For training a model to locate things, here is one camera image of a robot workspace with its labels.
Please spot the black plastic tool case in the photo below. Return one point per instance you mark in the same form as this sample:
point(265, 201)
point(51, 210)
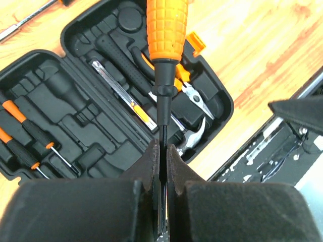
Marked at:
point(95, 132)

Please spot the silver orange utility knife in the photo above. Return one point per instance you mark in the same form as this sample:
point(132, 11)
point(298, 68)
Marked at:
point(127, 98)

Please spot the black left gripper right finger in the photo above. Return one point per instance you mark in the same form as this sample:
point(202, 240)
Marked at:
point(212, 211)

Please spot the orange black pliers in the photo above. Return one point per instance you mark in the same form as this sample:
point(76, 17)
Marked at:
point(181, 81)

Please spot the black orange screwdriver handle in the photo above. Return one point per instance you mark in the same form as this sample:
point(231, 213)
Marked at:
point(12, 30)

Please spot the small orange black screwdriver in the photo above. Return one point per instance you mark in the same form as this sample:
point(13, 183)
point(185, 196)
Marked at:
point(34, 130)

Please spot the orange grid handle tool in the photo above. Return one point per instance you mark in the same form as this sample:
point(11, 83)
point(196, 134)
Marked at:
point(166, 31)

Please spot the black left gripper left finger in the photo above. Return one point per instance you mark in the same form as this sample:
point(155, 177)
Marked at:
point(88, 209)

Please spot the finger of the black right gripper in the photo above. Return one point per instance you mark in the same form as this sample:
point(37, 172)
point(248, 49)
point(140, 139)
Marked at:
point(306, 112)

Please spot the claw hammer black grip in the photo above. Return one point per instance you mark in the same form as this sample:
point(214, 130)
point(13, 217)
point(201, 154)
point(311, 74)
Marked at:
point(141, 83)

